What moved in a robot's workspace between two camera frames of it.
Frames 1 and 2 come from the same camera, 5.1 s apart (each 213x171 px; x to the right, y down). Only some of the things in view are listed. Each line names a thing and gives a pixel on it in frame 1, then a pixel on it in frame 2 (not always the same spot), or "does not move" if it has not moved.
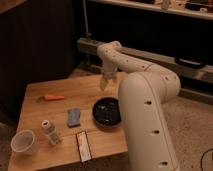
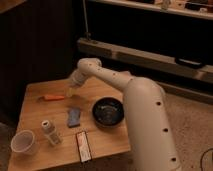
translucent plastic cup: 24,142 does not move
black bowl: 107,112 does not move
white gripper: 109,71 to 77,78
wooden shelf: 189,10 does not move
